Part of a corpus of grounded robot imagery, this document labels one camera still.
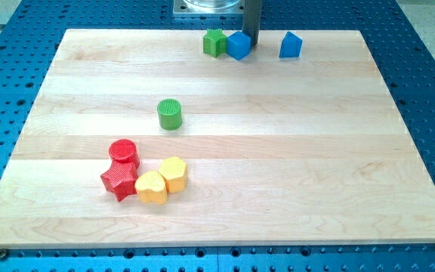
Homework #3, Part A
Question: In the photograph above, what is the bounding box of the green star block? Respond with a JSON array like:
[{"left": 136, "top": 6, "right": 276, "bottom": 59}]
[{"left": 203, "top": 29, "right": 227, "bottom": 57}]

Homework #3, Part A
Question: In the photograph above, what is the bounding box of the red star block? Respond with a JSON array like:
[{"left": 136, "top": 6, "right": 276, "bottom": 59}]
[{"left": 100, "top": 161, "right": 138, "bottom": 202}]

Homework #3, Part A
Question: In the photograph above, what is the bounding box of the red cylinder block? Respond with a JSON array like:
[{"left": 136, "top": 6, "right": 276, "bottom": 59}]
[{"left": 108, "top": 139, "right": 140, "bottom": 168}]

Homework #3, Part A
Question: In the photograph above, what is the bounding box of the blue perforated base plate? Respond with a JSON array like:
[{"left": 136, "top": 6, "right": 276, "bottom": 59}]
[{"left": 0, "top": 0, "right": 435, "bottom": 272}]

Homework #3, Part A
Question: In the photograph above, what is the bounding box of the yellow heart block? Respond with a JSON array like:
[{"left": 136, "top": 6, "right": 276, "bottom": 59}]
[{"left": 134, "top": 171, "right": 168, "bottom": 205}]

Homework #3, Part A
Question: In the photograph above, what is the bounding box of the blue triangular prism block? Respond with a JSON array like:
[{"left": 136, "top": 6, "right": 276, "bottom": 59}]
[{"left": 279, "top": 32, "right": 303, "bottom": 58}]

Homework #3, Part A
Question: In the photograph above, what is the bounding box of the wooden board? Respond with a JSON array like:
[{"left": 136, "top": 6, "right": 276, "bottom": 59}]
[{"left": 0, "top": 29, "right": 435, "bottom": 249}]

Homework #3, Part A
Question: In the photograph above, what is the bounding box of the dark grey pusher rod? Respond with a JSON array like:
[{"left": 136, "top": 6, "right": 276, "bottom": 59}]
[{"left": 242, "top": 0, "right": 263, "bottom": 48}]

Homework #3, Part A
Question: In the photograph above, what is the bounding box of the blue cube block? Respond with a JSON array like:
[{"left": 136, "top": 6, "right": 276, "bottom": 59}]
[{"left": 227, "top": 31, "right": 251, "bottom": 60}]

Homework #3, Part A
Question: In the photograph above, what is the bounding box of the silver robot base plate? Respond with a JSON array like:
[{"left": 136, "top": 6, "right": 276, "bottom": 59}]
[{"left": 172, "top": 0, "right": 244, "bottom": 15}]

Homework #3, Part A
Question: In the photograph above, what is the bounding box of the yellow hexagon block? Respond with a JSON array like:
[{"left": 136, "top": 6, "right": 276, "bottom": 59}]
[{"left": 158, "top": 156, "right": 188, "bottom": 193}]

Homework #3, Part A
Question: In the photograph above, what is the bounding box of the green cylinder block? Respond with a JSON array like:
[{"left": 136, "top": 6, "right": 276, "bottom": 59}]
[{"left": 157, "top": 98, "right": 183, "bottom": 130}]

